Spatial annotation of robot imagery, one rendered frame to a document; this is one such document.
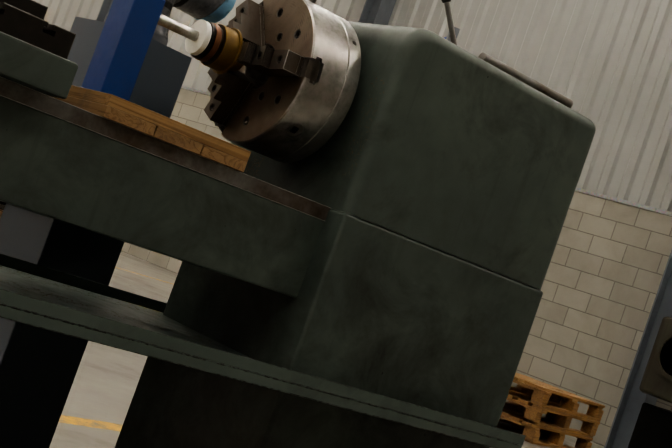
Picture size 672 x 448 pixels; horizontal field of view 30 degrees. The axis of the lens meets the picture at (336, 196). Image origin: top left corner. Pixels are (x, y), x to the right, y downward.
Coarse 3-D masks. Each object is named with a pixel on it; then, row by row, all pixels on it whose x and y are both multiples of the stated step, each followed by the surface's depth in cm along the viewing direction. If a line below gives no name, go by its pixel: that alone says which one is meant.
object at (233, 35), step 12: (216, 24) 236; (216, 36) 233; (228, 36) 235; (240, 36) 237; (216, 48) 234; (228, 48) 235; (240, 48) 236; (204, 60) 235; (216, 60) 235; (228, 60) 236; (216, 72) 239
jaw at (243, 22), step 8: (248, 0) 247; (240, 8) 249; (248, 8) 246; (256, 8) 248; (240, 16) 244; (248, 16) 245; (256, 16) 247; (232, 24) 241; (240, 24) 243; (248, 24) 244; (256, 24) 246; (248, 32) 243; (256, 32) 245; (264, 32) 247; (248, 40) 242; (256, 40) 244; (264, 40) 246; (272, 48) 246
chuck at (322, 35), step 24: (264, 0) 250; (288, 0) 244; (264, 24) 248; (288, 24) 242; (312, 24) 236; (336, 24) 242; (288, 48) 239; (312, 48) 233; (336, 48) 238; (336, 72) 237; (264, 96) 240; (288, 96) 234; (312, 96) 234; (336, 96) 237; (240, 120) 244; (264, 120) 238; (288, 120) 235; (312, 120) 237; (240, 144) 243; (264, 144) 240; (288, 144) 241
